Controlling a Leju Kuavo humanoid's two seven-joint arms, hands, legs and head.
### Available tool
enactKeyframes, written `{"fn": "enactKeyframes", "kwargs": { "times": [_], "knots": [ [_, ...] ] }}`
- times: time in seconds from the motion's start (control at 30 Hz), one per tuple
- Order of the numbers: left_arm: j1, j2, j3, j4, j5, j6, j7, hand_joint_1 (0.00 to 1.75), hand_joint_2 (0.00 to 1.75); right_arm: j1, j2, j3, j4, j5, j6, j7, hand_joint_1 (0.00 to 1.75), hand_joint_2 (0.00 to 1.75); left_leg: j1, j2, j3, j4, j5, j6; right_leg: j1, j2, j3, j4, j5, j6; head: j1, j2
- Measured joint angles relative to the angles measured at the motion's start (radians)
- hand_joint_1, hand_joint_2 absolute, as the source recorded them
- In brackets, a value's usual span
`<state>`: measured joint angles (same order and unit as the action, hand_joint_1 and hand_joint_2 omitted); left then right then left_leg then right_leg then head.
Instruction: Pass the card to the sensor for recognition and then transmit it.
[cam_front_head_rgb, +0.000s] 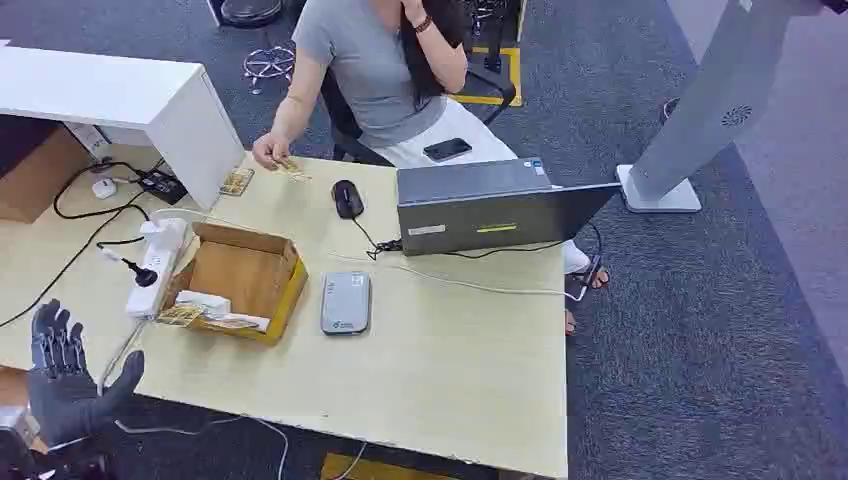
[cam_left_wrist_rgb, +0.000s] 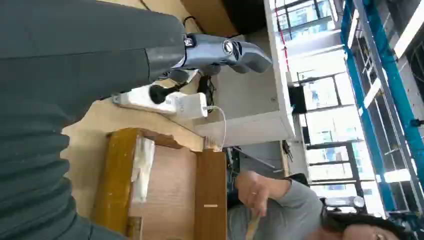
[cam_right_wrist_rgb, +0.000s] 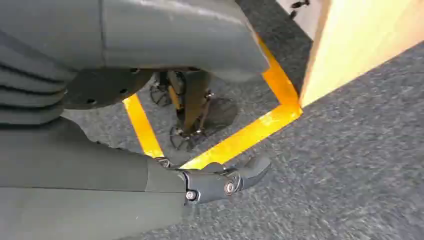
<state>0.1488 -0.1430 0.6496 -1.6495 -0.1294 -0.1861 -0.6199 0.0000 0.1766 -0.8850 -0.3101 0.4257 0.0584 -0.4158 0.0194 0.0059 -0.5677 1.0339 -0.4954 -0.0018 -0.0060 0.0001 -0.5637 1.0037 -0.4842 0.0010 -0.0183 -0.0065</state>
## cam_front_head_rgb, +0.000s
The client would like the person's right hand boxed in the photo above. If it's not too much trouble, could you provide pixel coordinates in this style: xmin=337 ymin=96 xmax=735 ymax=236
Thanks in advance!
xmin=251 ymin=131 xmax=294 ymax=172

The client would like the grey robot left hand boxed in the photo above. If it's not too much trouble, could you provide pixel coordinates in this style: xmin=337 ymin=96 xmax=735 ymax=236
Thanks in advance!
xmin=26 ymin=299 xmax=146 ymax=452

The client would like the gold printed card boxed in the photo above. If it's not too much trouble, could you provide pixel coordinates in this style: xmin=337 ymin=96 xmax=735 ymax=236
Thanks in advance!
xmin=156 ymin=302 xmax=207 ymax=330
xmin=274 ymin=157 xmax=313 ymax=184
xmin=219 ymin=166 xmax=256 ymax=198

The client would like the person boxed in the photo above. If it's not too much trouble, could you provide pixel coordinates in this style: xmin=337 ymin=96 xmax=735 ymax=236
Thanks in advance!
xmin=251 ymin=0 xmax=611 ymax=337

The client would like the black office chair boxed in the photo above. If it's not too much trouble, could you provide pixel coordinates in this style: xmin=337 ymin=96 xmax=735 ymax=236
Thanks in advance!
xmin=319 ymin=62 xmax=518 ymax=167

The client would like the chrome chair base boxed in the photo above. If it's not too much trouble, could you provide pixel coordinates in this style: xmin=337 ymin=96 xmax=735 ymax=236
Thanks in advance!
xmin=242 ymin=43 xmax=297 ymax=96

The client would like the black computer mouse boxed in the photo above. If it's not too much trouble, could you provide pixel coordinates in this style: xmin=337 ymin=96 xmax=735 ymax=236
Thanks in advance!
xmin=330 ymin=179 xmax=366 ymax=221

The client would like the black power adapter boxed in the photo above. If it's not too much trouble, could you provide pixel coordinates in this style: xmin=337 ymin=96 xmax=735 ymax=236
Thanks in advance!
xmin=135 ymin=168 xmax=189 ymax=206

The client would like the wooden card box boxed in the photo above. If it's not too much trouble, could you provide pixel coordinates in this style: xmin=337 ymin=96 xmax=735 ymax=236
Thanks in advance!
xmin=158 ymin=221 xmax=310 ymax=347

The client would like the round black base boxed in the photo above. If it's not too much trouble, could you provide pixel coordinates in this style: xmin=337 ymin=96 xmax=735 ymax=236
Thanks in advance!
xmin=219 ymin=0 xmax=285 ymax=29

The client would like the black smartphone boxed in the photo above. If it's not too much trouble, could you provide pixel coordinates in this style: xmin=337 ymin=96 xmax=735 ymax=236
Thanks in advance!
xmin=422 ymin=137 xmax=474 ymax=164

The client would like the black plug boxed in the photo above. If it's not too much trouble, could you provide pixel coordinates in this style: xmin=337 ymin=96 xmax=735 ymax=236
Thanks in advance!
xmin=99 ymin=247 xmax=160 ymax=289

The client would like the white cabinet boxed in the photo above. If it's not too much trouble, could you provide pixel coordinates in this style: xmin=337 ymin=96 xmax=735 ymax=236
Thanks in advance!
xmin=0 ymin=45 xmax=247 ymax=213

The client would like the white power strip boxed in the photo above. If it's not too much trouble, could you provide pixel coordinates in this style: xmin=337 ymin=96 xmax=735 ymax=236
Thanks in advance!
xmin=124 ymin=217 xmax=191 ymax=321

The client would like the white card stack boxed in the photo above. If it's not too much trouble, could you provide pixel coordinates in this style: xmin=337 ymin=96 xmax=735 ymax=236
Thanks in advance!
xmin=174 ymin=289 xmax=233 ymax=317

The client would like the grey card reader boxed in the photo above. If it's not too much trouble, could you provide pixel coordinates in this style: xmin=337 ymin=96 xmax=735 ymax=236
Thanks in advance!
xmin=319 ymin=270 xmax=373 ymax=337

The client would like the pale long card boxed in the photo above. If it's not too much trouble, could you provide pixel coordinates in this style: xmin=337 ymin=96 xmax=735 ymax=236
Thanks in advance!
xmin=197 ymin=311 xmax=272 ymax=335

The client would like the grey laptop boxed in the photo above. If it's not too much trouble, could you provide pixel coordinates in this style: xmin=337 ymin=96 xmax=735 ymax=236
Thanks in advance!
xmin=396 ymin=156 xmax=623 ymax=258

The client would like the brown cardboard box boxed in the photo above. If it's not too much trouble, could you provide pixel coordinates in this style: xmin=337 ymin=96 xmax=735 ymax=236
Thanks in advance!
xmin=0 ymin=115 xmax=92 ymax=225

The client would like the grey and white stand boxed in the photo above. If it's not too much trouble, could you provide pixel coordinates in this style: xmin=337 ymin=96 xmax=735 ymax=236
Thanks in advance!
xmin=615 ymin=0 xmax=826 ymax=215

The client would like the black power cable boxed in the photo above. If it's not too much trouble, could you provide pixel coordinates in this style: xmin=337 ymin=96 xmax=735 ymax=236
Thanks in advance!
xmin=0 ymin=158 xmax=167 ymax=331

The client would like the white hanging cable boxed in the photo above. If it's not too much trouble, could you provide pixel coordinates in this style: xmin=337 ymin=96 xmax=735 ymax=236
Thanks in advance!
xmin=113 ymin=414 xmax=370 ymax=480

